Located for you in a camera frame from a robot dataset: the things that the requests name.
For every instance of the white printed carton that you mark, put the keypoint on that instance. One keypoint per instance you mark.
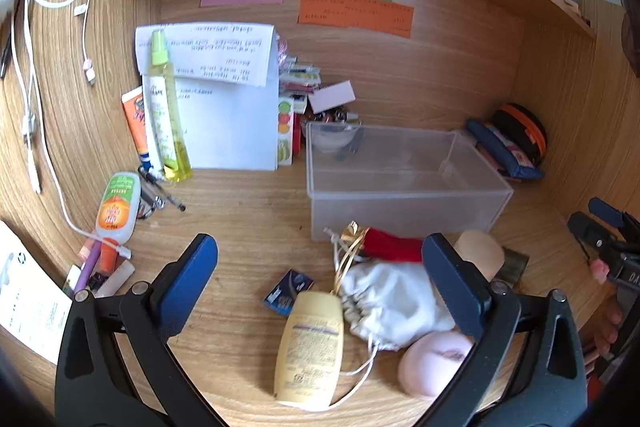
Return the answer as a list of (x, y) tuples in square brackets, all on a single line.
[(27, 302)]

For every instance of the clear bowl of beads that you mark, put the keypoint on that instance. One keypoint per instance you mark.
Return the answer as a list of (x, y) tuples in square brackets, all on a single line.
[(332, 139)]

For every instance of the purple pen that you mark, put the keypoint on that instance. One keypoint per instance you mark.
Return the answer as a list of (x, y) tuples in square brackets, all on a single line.
[(89, 269)]

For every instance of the white paper sheet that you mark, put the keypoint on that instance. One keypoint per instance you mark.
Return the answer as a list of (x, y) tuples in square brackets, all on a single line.
[(220, 54)]

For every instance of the silver pen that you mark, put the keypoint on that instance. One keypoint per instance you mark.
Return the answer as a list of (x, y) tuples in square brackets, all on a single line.
[(150, 204)]

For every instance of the orange paper note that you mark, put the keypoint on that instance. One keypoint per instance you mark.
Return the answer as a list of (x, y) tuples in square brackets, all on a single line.
[(355, 14)]

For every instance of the orange tube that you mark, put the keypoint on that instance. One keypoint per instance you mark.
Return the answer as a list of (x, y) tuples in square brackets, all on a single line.
[(135, 117)]

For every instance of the small white box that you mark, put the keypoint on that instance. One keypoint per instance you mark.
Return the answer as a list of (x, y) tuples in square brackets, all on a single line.
[(332, 96)]

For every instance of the fruit print box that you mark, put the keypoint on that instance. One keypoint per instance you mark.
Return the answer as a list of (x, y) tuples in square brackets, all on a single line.
[(285, 132)]

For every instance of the small blue box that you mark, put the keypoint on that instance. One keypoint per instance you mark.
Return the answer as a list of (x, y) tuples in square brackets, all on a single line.
[(287, 293)]

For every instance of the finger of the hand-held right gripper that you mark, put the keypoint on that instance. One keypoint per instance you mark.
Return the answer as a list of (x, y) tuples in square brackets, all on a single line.
[(605, 212), (590, 234)]

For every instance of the person's right hand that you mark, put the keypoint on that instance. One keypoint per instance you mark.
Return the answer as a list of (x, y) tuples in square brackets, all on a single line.
[(609, 324)]

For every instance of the white tube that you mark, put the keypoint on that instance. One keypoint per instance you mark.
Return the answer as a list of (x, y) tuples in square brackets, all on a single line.
[(115, 279)]

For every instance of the blue patchwork pencil case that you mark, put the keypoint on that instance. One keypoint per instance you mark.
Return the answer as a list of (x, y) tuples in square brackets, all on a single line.
[(487, 142)]

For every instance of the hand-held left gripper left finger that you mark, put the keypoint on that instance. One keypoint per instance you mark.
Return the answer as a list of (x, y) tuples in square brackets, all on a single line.
[(192, 277)]

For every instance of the yellow lotion bottle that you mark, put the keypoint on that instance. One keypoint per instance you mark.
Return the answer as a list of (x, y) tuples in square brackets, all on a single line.
[(310, 352)]

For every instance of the red velvet pouch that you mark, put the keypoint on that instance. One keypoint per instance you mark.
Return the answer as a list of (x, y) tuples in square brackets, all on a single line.
[(390, 247)]

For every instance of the white paper notepad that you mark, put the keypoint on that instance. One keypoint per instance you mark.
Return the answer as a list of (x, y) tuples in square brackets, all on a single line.
[(230, 127)]

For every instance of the black orange round case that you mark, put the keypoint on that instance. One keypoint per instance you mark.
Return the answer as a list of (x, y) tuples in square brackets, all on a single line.
[(525, 132)]

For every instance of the yellow spray bottle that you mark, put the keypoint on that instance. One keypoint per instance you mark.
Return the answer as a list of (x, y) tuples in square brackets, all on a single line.
[(167, 117)]

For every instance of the pink round compact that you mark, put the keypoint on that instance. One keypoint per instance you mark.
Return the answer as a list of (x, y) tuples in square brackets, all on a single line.
[(432, 364)]

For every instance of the cream round container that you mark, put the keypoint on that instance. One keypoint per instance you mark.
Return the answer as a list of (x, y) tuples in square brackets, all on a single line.
[(480, 252)]

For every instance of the black pen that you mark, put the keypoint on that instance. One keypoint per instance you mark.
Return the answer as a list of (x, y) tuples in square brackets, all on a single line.
[(167, 194)]

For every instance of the clear plastic box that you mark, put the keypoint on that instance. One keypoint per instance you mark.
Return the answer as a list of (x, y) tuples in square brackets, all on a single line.
[(400, 202)]

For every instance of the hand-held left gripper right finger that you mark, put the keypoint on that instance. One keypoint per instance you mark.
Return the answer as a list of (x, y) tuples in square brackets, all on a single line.
[(450, 277)]

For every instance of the white bottle orange label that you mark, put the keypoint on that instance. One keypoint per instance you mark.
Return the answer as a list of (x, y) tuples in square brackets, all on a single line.
[(116, 207)]

